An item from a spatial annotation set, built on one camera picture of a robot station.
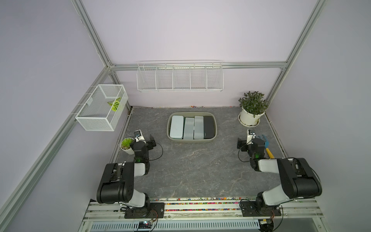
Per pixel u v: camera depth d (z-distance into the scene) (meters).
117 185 0.46
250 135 0.81
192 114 1.09
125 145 0.87
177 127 1.03
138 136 0.78
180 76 0.99
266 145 0.99
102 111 0.81
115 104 0.81
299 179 0.46
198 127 1.02
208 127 1.04
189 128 1.03
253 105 0.96
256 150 0.73
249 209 0.74
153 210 0.75
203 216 0.73
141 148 0.69
